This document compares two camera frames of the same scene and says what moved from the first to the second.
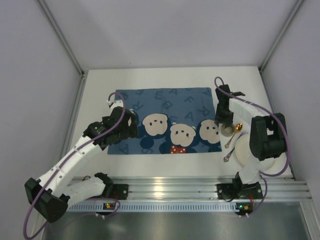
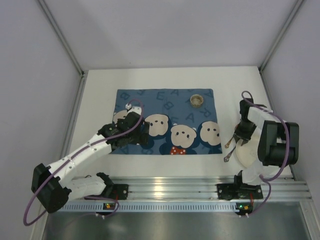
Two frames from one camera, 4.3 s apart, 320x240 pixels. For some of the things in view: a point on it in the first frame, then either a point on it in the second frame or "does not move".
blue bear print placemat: [171, 120] does not move
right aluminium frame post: [293, 12] does not move
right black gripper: [223, 118] → [242, 135]
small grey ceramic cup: [229, 131] → [196, 100]
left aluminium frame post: [62, 38] does not move
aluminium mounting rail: [281, 187] does not move
